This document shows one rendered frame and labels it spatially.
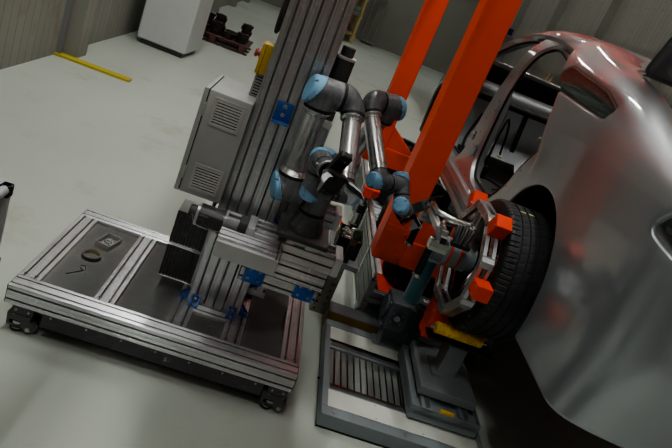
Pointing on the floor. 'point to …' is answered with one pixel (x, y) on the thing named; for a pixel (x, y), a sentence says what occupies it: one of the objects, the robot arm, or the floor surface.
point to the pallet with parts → (228, 34)
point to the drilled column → (326, 293)
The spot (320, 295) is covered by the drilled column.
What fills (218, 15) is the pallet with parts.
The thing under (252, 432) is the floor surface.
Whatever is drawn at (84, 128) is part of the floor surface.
